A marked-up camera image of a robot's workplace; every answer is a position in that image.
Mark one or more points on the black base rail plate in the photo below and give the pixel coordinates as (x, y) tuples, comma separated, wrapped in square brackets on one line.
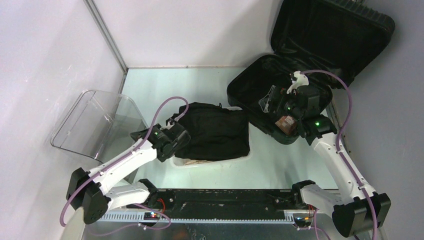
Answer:
[(225, 204)]

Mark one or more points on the black ribbed hard-shell suitcase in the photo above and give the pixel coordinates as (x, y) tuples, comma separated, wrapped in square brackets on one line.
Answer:
[(335, 39)]

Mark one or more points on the clear acrylic bin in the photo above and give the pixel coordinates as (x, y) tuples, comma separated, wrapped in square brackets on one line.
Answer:
[(98, 125)]

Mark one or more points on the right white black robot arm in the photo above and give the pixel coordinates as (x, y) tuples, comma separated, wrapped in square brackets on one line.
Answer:
[(358, 207)]

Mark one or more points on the beige cloth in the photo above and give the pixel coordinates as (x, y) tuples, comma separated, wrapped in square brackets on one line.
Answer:
[(195, 162)]

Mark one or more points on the aluminium frame rail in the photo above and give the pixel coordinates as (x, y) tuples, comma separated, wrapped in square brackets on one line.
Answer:
[(196, 204)]

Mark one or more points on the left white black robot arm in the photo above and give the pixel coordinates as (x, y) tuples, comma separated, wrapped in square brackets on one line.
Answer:
[(126, 162)]

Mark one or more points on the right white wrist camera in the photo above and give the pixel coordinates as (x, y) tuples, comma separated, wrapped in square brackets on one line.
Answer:
[(300, 79)]

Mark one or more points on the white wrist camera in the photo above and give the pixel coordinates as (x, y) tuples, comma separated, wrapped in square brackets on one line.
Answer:
[(170, 123), (300, 79)]

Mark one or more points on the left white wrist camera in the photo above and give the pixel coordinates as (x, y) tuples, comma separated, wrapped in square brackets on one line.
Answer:
[(170, 123)]

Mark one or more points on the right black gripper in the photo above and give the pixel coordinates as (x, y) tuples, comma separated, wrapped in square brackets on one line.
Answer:
[(265, 102)]

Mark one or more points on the white perforated plastic basket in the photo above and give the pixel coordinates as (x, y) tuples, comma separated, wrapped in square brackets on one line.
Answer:
[(212, 162)]

